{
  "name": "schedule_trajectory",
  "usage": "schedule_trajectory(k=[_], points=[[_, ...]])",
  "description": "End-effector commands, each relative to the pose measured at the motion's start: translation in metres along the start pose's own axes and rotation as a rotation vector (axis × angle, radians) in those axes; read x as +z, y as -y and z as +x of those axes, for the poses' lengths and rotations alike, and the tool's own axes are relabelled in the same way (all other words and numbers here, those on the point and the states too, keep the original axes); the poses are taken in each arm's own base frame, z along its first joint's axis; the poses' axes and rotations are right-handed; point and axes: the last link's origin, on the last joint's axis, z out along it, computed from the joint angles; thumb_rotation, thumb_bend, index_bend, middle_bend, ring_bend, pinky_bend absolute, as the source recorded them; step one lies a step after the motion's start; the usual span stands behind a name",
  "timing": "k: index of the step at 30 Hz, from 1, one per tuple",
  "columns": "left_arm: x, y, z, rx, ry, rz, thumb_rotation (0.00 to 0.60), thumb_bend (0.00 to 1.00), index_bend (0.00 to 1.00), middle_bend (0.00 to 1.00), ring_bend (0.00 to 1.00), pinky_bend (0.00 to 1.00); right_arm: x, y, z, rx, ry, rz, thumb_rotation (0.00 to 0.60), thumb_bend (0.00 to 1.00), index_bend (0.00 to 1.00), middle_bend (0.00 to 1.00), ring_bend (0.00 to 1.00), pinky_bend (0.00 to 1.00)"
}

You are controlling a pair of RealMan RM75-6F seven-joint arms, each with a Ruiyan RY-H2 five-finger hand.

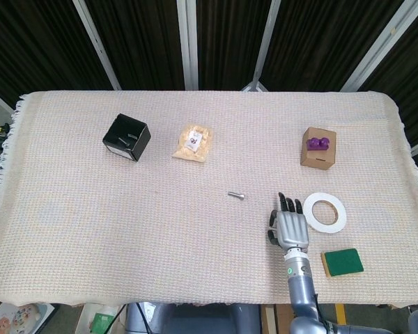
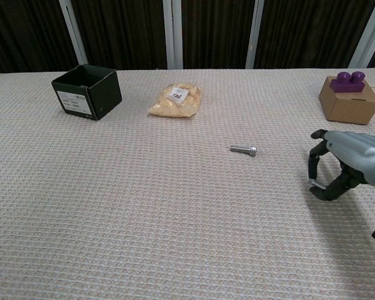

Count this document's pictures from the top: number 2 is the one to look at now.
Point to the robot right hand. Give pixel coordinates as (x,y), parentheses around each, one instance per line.
(356,150)

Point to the clear bag of yellow snacks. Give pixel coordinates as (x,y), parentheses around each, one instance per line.
(175,104)

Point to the small brown cardboard box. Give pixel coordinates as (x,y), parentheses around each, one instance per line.
(350,106)

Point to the dark pleated curtain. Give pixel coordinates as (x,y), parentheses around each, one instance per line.
(125,31)

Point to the white metal frame post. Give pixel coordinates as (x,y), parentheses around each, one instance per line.
(172,34)
(73,31)
(255,34)
(367,34)

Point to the beige woven tablecloth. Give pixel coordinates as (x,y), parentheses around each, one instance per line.
(143,203)

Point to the purple toy building block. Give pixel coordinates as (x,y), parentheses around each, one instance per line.
(347,83)

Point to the black open cardboard box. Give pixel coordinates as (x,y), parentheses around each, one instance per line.
(103,93)

